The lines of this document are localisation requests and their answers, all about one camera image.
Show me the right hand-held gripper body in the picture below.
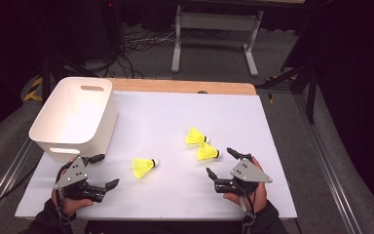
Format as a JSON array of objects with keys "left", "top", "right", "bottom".
[{"left": 213, "top": 155, "right": 274, "bottom": 197}]

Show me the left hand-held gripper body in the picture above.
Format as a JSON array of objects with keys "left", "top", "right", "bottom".
[{"left": 53, "top": 155, "right": 109, "bottom": 204}]

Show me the yellow shuttlecock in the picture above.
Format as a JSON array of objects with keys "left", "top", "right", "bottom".
[
  {"left": 131, "top": 157, "right": 161, "bottom": 180},
  {"left": 196, "top": 141, "right": 223, "bottom": 162},
  {"left": 184, "top": 126, "right": 210, "bottom": 146}
]

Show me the white plastic basket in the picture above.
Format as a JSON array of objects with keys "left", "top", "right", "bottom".
[{"left": 28, "top": 76, "right": 119, "bottom": 164}]

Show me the person's right hand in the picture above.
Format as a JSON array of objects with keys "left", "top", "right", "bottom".
[{"left": 223, "top": 156, "right": 269, "bottom": 214}]

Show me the person's left hand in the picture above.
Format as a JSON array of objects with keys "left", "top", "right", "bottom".
[{"left": 51, "top": 189, "right": 94, "bottom": 218}]

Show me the person's dark clothed lap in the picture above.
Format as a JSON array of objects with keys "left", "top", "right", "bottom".
[{"left": 84, "top": 219, "right": 245, "bottom": 234}]

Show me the yellow black hazard tape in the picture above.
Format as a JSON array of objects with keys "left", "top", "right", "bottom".
[
  {"left": 23, "top": 76, "right": 44, "bottom": 102},
  {"left": 265, "top": 75, "right": 277, "bottom": 105}
]

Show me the white table sheet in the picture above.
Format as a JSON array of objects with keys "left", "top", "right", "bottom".
[{"left": 14, "top": 91, "right": 298, "bottom": 221}]

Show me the black metal stand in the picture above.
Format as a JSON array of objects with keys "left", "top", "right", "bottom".
[{"left": 256, "top": 62, "right": 319, "bottom": 125}]

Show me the black equipment with red light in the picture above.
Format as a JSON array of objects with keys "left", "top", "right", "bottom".
[{"left": 101, "top": 0, "right": 125, "bottom": 54}]

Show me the black curtain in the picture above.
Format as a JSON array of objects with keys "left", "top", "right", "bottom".
[{"left": 283, "top": 0, "right": 374, "bottom": 228}]

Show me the left hand-held gripper cable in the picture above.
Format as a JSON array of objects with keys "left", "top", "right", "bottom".
[{"left": 55, "top": 160, "right": 75, "bottom": 227}]

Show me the hand-held gripper cable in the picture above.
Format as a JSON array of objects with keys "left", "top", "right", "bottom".
[
  {"left": 55, "top": 160, "right": 75, "bottom": 227},
  {"left": 236, "top": 181, "right": 257, "bottom": 234}
]

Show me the right hand-held gripper cable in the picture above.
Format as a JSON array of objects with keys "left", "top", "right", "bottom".
[{"left": 236, "top": 181, "right": 257, "bottom": 234}]

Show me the thin black floor cable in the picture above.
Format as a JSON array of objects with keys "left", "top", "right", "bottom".
[{"left": 0, "top": 164, "right": 42, "bottom": 217}]

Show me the aluminium floor rail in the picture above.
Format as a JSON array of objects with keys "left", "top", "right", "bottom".
[
  {"left": 292, "top": 94, "right": 364, "bottom": 234},
  {"left": 0, "top": 138, "right": 44, "bottom": 234}
]

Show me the bundle of black floor cables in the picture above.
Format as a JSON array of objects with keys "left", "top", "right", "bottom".
[{"left": 89, "top": 28, "right": 177, "bottom": 80}]

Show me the white metal frame desk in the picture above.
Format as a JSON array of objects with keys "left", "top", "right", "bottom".
[{"left": 170, "top": 0, "right": 306, "bottom": 78}]

